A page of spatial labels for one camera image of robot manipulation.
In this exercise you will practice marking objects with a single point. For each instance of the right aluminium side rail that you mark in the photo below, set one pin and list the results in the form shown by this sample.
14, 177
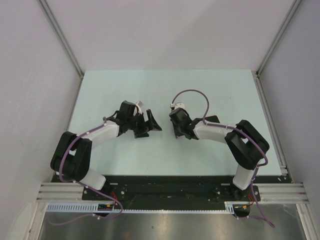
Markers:
271, 126

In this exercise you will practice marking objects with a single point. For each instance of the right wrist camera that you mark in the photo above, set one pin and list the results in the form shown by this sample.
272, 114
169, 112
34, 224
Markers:
177, 105

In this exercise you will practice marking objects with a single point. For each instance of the aluminium corner post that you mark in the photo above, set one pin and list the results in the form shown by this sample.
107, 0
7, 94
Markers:
53, 22
294, 8

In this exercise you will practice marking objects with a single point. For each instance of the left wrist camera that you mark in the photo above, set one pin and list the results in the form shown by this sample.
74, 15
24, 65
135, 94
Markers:
138, 108

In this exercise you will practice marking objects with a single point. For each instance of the white slotted cable duct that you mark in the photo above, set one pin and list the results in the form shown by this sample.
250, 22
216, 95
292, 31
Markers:
102, 208

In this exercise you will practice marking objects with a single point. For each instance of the left aluminium corner post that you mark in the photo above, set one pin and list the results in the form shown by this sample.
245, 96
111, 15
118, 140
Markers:
53, 22

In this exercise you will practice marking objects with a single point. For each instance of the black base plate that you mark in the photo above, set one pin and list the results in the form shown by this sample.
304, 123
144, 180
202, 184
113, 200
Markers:
215, 188

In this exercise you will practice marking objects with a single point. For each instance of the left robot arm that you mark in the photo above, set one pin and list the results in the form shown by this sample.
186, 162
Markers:
72, 157

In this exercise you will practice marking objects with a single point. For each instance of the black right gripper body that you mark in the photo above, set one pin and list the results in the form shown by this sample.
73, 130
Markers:
177, 130

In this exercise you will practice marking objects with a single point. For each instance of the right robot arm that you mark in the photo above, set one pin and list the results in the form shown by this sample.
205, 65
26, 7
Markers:
246, 144

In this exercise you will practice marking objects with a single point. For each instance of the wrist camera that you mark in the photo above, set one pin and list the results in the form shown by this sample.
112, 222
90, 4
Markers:
138, 108
177, 105

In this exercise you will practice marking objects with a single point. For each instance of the aluminium front rail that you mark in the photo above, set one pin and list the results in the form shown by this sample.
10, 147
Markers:
270, 193

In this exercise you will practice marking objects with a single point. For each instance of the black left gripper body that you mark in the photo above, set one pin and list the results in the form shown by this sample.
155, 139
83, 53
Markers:
138, 124

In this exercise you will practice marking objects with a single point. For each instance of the right aluminium corner post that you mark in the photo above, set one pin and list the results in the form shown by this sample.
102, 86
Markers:
294, 8

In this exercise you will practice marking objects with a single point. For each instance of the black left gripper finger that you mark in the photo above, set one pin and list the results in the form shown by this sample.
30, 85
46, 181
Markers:
151, 123
140, 134

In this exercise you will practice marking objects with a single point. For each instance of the clear phone case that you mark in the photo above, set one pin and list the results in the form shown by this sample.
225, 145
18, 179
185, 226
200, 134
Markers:
211, 119

